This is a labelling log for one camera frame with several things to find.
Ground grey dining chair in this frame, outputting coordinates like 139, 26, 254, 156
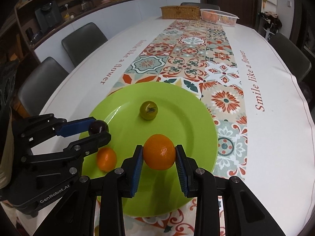
17, 56, 69, 118
268, 32, 312, 83
180, 2, 221, 12
61, 22, 108, 67

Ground woven wicker box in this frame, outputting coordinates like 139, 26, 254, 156
160, 5, 200, 20

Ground patterned white tablecloth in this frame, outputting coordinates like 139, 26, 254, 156
0, 14, 315, 236

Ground white plastic basket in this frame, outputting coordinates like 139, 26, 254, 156
199, 8, 240, 27

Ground small orange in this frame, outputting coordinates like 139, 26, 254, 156
96, 147, 118, 172

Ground black coffee machine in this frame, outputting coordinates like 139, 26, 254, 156
34, 0, 63, 34

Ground green plate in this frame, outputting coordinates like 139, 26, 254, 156
79, 81, 218, 217

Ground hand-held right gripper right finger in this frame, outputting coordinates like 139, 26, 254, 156
175, 145, 286, 236

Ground dark items on rack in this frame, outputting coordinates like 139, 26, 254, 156
258, 11, 282, 40

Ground green tomato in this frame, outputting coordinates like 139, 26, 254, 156
139, 100, 158, 121

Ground dark purple plum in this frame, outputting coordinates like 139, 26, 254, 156
88, 119, 109, 136

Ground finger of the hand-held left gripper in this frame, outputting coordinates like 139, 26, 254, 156
30, 130, 112, 178
12, 113, 96, 148

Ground large orange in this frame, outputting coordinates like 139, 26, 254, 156
143, 134, 177, 171

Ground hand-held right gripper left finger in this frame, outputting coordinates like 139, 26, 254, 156
32, 145, 144, 236

